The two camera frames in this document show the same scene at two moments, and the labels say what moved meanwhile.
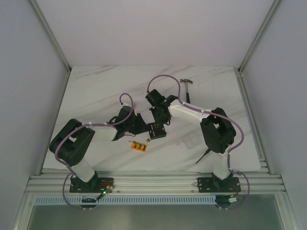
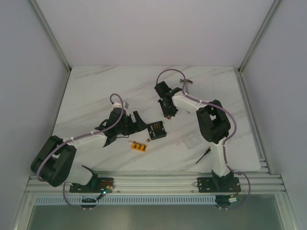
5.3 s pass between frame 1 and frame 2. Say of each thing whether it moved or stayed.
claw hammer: stayed
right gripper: moved
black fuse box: stayed
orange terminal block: stayed
